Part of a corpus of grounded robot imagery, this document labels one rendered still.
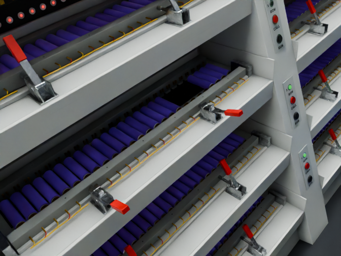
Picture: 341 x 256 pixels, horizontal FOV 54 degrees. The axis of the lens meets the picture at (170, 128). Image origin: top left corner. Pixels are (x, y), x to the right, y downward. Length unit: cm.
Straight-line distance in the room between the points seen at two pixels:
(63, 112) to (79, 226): 18
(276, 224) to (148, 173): 47
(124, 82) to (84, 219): 22
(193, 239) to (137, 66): 37
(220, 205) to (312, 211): 36
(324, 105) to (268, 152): 25
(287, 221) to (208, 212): 29
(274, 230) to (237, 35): 50
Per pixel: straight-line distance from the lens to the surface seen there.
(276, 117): 83
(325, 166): 111
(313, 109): 101
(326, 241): 109
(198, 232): 72
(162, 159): 60
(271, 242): 93
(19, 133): 46
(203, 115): 67
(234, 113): 61
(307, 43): 93
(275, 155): 86
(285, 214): 98
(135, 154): 60
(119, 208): 49
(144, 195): 58
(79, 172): 60
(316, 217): 107
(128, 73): 52
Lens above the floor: 82
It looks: 25 degrees down
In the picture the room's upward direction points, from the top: 22 degrees counter-clockwise
